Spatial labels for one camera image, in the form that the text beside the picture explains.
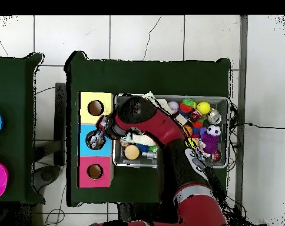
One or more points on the cream waffle cloth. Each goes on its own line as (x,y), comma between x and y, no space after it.
(164,104)

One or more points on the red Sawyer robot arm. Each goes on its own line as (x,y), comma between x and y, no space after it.
(156,124)

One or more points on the wooden box with three holes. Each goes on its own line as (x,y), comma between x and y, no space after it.
(104,171)

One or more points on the orange round sponge disc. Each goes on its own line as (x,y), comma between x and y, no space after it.
(132,152)

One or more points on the dark green table cloth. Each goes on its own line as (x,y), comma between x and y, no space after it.
(144,77)

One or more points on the white baseball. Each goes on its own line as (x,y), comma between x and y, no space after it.
(173,107)

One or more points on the plain wooden cube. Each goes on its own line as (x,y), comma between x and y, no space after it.
(181,119)

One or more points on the dark green side table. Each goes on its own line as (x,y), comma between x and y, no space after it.
(15,117)

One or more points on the green and orange spiky ball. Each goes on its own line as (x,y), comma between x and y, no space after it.
(187,106)

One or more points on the orange mini basketball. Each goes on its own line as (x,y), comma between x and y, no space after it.
(189,131)

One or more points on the yellow foam ball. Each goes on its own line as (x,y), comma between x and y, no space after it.
(203,107)

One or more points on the purple spiky ball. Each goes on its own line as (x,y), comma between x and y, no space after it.
(210,143)

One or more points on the small soccer ball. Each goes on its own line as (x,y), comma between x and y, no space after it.
(214,130)

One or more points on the crushed silver drink can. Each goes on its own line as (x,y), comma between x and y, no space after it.
(215,116)

